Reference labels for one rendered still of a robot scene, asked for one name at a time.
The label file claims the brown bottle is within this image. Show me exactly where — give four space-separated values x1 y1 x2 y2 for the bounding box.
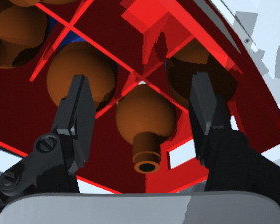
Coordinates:
9 0 78 7
0 0 57 69
46 30 119 113
164 38 238 120
116 81 177 174

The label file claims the red plastic crate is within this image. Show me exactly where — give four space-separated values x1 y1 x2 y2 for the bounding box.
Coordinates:
0 0 280 194

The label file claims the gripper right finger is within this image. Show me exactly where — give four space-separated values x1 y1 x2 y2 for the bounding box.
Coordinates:
188 71 280 206

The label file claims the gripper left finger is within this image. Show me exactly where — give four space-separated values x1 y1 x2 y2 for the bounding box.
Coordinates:
0 75 96 213

